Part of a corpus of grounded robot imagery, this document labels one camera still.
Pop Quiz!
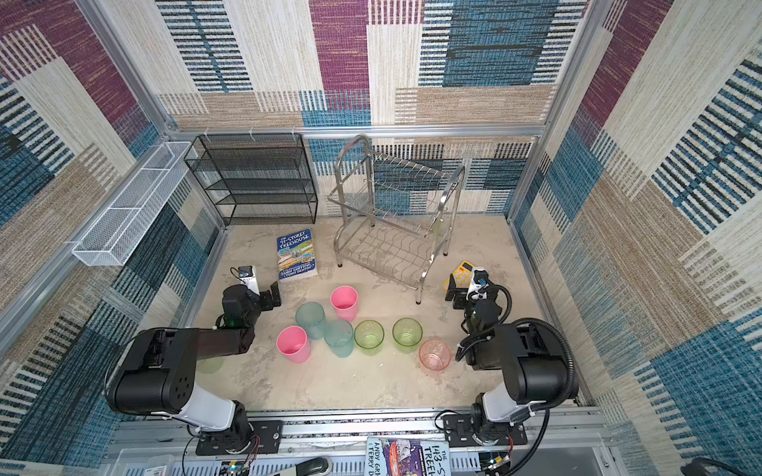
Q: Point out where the yellow calculator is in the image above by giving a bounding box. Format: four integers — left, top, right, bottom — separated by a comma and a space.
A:
452, 261, 474, 288

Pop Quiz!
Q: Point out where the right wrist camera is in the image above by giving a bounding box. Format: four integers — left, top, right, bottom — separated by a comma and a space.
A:
466, 267, 489, 301

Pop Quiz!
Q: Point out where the pink cup front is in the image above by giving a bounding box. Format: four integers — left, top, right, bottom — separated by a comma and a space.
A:
276, 325, 311, 364

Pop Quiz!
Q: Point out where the clear pink cup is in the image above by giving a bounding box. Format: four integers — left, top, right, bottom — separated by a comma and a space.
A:
419, 338, 452, 372

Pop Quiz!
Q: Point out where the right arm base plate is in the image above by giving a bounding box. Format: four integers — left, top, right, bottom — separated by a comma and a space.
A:
438, 414, 528, 447

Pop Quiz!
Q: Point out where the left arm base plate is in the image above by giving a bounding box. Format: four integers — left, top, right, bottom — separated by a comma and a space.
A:
194, 420, 284, 456

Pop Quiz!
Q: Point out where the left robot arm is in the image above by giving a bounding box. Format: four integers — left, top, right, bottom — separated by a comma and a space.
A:
104, 283, 283, 456

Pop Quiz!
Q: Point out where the silver metal dish rack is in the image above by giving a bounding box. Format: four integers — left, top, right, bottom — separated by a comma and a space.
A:
327, 134, 466, 303

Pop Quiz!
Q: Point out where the black mesh shelf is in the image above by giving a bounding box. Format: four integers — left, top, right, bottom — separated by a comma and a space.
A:
184, 133, 319, 226

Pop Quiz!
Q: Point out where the frosted green cup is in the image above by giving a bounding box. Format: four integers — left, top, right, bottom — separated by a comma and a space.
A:
196, 357, 225, 375

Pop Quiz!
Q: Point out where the white wire wall basket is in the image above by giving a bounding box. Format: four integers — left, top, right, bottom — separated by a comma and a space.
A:
73, 141, 191, 267

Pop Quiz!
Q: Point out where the blue treehouse book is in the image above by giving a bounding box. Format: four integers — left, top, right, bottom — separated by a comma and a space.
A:
277, 228, 318, 282

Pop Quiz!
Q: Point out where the teal cup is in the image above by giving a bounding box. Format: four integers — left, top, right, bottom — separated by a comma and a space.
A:
296, 301, 327, 340
323, 319, 354, 358

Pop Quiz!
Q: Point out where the green cup right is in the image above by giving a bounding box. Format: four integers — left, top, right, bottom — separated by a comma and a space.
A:
392, 317, 424, 354

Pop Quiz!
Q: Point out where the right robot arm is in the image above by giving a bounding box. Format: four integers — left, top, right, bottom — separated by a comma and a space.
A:
444, 276, 579, 446

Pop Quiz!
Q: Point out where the purple treehouse book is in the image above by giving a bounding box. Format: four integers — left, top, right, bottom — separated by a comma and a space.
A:
363, 438, 452, 476

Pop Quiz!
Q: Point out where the green cup left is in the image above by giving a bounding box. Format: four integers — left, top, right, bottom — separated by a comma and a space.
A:
354, 319, 385, 356

